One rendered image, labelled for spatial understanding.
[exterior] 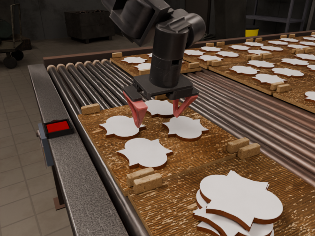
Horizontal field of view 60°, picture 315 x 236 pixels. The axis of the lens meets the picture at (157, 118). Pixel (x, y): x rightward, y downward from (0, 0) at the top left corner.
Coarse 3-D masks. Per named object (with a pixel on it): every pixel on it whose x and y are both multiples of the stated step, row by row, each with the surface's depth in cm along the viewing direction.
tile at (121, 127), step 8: (112, 120) 81; (120, 120) 81; (128, 120) 81; (104, 128) 77; (112, 128) 76; (120, 128) 76; (128, 128) 76; (136, 128) 76; (144, 128) 78; (112, 136) 74; (120, 136) 72; (128, 136) 72; (136, 136) 74
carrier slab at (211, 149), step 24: (96, 120) 83; (144, 120) 83; (168, 120) 83; (96, 144) 71; (120, 144) 71; (168, 144) 71; (192, 144) 71; (216, 144) 71; (120, 168) 61; (168, 168) 61; (192, 168) 61
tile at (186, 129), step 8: (176, 120) 81; (184, 120) 81; (192, 120) 81; (168, 128) 76; (176, 128) 76; (184, 128) 76; (192, 128) 76; (200, 128) 76; (168, 136) 74; (176, 136) 74; (184, 136) 72; (192, 136) 72; (200, 136) 73
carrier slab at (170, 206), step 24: (216, 168) 61; (240, 168) 61; (264, 168) 61; (144, 192) 54; (168, 192) 54; (192, 192) 54; (288, 192) 54; (312, 192) 54; (144, 216) 48; (168, 216) 48; (192, 216) 48; (288, 216) 48; (312, 216) 48
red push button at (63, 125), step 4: (52, 124) 82; (56, 124) 82; (60, 124) 82; (64, 124) 82; (48, 128) 80; (52, 128) 80; (56, 128) 80; (60, 128) 80; (64, 128) 80; (48, 132) 78
